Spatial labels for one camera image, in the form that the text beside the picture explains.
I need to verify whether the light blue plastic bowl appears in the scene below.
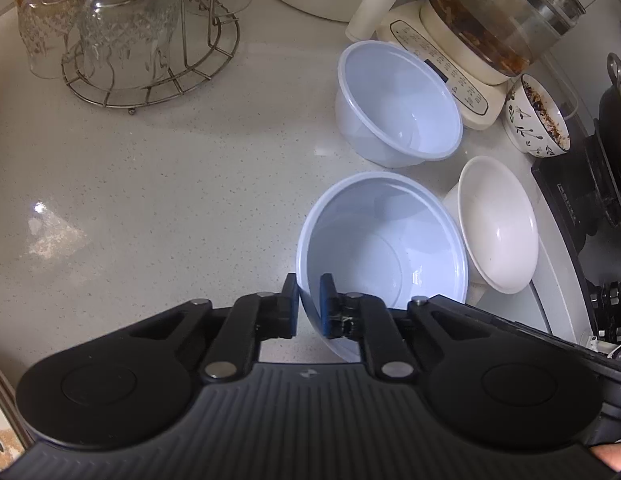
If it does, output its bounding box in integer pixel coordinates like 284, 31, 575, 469
295, 171, 470, 363
335, 40, 464, 168

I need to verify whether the metal wire cup rack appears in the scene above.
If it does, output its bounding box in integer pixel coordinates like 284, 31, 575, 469
61, 0, 241, 116

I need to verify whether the cream kettle heating base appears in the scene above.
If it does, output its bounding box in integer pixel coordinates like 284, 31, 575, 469
378, 0, 524, 131

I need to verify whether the small floral bowl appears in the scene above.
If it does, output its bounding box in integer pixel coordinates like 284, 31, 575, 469
505, 74, 572, 158

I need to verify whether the black gas stove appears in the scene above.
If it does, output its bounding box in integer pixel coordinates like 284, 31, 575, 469
531, 120, 621, 341

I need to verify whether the cluster of clear glass cups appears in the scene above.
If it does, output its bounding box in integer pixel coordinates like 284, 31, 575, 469
13, 0, 256, 91

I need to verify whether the person's right hand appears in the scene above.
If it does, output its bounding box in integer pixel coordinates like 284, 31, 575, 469
589, 440, 621, 473

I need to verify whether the plain white bowl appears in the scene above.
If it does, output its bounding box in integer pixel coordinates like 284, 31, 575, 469
443, 156, 540, 306

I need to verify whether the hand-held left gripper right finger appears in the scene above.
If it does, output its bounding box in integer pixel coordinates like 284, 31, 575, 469
318, 272, 474, 381

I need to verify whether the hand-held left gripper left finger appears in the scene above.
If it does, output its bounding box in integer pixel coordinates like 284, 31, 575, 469
130, 272, 300, 383

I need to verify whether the glass kettle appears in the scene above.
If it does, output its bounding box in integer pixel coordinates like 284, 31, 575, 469
421, 0, 587, 78

